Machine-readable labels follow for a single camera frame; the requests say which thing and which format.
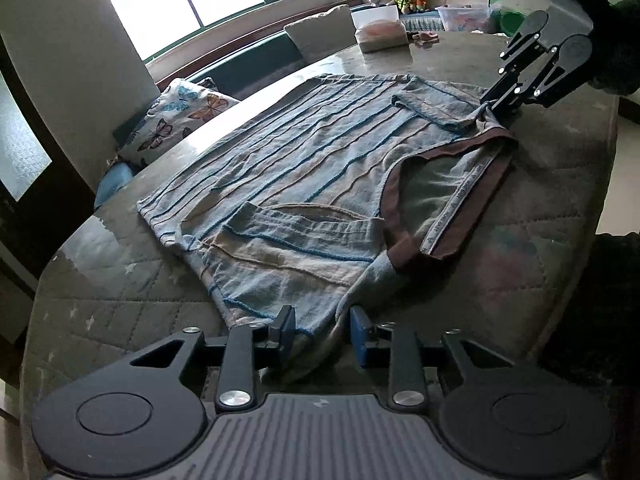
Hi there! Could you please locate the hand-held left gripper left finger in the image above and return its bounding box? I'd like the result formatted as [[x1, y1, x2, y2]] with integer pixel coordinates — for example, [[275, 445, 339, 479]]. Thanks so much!
[[129, 305, 297, 413]]

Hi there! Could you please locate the person's dark clothing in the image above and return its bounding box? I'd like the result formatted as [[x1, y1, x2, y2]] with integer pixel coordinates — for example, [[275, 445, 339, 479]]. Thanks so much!
[[537, 232, 640, 480]]

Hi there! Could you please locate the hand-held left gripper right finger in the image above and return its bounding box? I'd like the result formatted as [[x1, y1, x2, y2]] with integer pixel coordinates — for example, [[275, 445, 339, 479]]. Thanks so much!
[[349, 305, 518, 411]]

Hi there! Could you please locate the green framed window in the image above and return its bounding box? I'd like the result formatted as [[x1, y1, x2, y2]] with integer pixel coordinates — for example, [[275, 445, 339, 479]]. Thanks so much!
[[95, 0, 321, 61]]

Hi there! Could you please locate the clear plastic container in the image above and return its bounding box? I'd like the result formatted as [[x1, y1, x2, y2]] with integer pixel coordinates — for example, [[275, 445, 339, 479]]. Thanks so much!
[[435, 4, 493, 33]]

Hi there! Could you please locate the white open box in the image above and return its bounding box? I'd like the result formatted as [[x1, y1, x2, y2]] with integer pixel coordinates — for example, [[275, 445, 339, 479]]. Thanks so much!
[[350, 6, 408, 53]]

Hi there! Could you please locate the blue striped shirt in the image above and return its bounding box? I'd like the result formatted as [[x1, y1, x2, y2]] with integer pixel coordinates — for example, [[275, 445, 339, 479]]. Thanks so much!
[[136, 74, 521, 386]]

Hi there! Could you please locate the beige cushion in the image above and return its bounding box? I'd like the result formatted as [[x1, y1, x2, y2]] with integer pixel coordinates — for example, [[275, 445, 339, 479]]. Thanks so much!
[[283, 5, 358, 63]]

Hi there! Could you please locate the green round container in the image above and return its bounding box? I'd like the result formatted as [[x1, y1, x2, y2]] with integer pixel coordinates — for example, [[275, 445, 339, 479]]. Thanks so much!
[[497, 10, 526, 37]]

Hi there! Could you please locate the blue sofa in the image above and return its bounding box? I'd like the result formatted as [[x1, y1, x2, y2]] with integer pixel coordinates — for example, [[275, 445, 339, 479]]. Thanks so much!
[[94, 2, 448, 207]]

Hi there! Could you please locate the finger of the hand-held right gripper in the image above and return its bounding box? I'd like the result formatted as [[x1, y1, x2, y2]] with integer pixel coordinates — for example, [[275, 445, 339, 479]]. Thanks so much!
[[495, 57, 571, 123], [481, 32, 548, 108]]

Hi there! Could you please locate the butterfly print pillow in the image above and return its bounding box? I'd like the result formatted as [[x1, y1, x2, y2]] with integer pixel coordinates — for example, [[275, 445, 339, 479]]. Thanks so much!
[[117, 77, 241, 168]]

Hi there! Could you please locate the dark door with frosted glass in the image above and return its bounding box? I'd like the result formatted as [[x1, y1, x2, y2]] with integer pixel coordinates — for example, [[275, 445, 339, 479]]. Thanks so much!
[[0, 45, 96, 281]]

